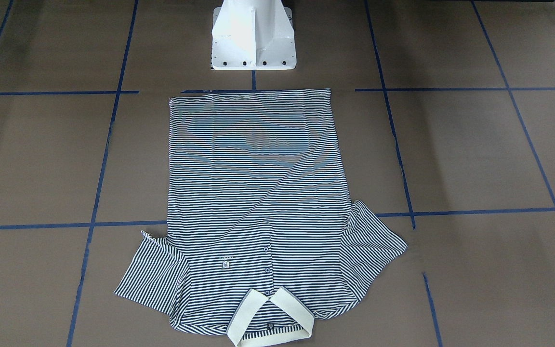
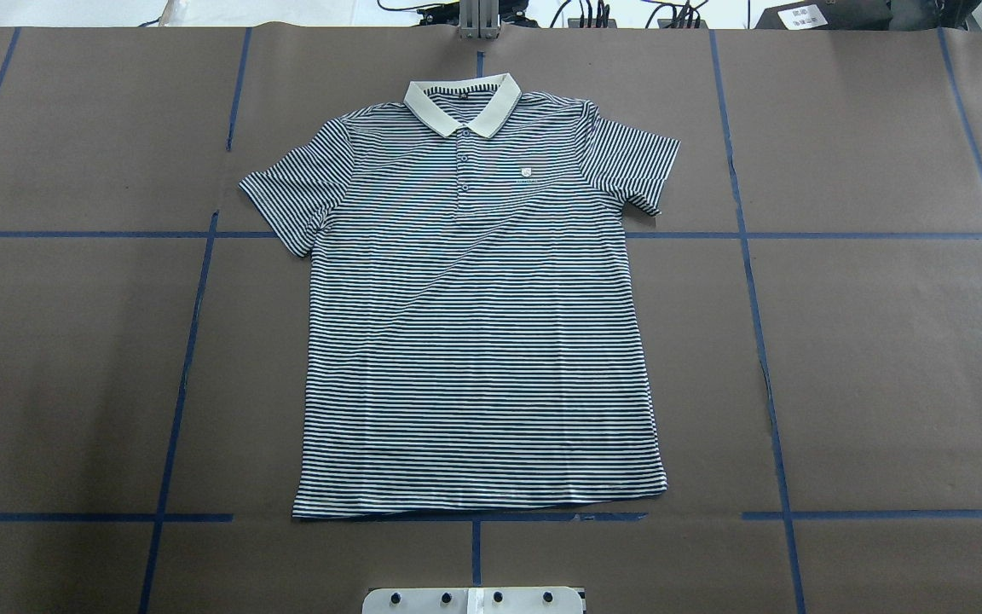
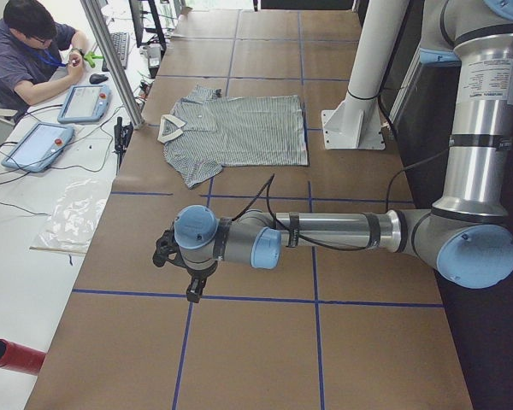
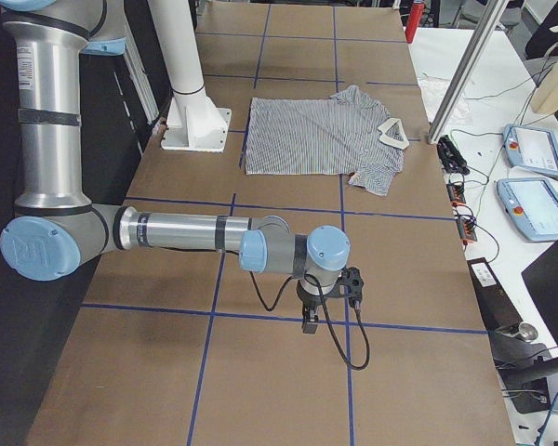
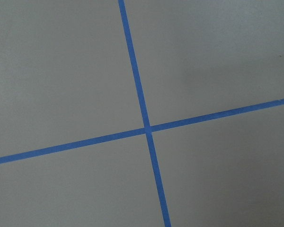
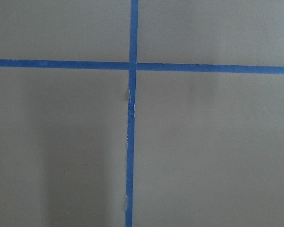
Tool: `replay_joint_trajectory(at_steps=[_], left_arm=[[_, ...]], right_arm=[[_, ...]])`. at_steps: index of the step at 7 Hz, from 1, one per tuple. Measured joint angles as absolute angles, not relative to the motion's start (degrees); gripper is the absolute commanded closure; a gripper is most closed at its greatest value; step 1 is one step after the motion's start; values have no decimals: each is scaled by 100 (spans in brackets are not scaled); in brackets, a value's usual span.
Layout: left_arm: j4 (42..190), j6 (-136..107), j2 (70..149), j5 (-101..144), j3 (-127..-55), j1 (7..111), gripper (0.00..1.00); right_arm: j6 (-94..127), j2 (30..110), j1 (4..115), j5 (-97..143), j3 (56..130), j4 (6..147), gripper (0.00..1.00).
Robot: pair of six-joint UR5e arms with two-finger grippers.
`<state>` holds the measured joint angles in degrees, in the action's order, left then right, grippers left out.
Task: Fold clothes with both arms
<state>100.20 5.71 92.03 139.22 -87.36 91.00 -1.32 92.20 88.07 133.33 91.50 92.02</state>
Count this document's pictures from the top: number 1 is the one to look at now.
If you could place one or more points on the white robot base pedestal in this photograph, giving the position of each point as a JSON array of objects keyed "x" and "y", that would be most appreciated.
[{"x": 253, "y": 35}]

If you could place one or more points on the striped polo shirt white collar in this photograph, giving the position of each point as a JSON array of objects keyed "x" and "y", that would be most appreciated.
[{"x": 262, "y": 237}]

